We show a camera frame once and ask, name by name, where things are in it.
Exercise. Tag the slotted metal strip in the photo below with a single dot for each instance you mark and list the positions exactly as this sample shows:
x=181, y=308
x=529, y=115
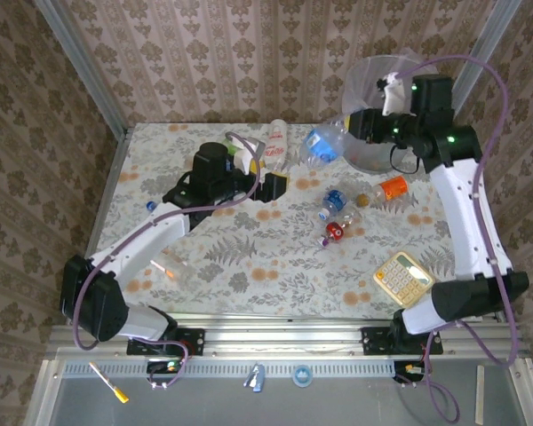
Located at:
x=222, y=368

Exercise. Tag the clear plastic bin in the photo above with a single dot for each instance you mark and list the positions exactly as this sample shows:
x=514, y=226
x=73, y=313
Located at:
x=368, y=162

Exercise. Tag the clear bottle red label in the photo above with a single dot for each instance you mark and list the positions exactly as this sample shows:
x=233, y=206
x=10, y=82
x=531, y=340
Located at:
x=334, y=231

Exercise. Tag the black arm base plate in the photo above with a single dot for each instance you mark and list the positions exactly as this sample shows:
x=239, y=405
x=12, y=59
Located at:
x=191, y=339
x=375, y=339

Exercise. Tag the clear bottle orange label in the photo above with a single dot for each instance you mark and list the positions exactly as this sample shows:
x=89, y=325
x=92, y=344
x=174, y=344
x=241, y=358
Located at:
x=393, y=187

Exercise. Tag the blue tape roll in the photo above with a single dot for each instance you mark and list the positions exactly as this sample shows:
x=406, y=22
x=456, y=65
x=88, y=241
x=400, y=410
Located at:
x=294, y=376

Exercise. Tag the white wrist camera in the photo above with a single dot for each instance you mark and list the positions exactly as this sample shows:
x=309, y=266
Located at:
x=244, y=148
x=393, y=97

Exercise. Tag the floral patterned tablecloth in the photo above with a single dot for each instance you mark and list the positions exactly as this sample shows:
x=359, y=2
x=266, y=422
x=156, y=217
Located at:
x=293, y=275

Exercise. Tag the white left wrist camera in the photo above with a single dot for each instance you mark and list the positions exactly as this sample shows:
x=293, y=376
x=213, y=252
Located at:
x=244, y=148

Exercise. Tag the grey metal tray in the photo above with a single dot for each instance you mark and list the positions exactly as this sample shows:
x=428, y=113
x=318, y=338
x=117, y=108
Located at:
x=337, y=408

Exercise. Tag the aluminium table side rail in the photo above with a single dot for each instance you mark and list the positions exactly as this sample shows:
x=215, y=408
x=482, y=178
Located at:
x=111, y=177

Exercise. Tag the yellow desk calculator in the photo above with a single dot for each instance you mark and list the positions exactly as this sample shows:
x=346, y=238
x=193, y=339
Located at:
x=400, y=277

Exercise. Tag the wooden stick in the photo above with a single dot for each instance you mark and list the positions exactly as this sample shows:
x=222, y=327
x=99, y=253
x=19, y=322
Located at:
x=479, y=395

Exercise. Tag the translucent pink bin liner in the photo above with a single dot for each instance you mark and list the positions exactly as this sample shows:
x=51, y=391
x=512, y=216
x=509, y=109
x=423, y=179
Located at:
x=360, y=75

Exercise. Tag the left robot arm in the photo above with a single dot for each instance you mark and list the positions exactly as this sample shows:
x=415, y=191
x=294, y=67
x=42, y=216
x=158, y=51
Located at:
x=146, y=239

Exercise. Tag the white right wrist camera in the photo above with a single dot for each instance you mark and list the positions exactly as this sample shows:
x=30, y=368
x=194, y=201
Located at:
x=393, y=97

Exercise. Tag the short bottle blue dotted label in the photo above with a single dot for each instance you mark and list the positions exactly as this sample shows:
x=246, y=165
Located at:
x=335, y=198

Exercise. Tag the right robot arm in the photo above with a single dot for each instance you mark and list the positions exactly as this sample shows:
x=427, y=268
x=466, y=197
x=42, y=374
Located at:
x=466, y=222

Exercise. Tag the long clear bottle blue label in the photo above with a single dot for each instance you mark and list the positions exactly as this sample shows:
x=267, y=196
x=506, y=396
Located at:
x=322, y=142

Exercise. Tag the blue metal clip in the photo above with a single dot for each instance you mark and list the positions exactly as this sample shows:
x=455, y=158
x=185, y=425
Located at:
x=255, y=379

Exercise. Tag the aluminium mounting rail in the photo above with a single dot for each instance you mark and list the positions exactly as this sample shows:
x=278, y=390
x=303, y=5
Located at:
x=284, y=337

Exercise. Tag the small clear bottle blue cap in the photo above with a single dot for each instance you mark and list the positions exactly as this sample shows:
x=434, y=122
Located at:
x=151, y=205

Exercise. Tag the aluminium frame post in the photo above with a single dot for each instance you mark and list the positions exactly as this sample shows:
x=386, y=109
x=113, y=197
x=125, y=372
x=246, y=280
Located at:
x=493, y=31
x=85, y=66

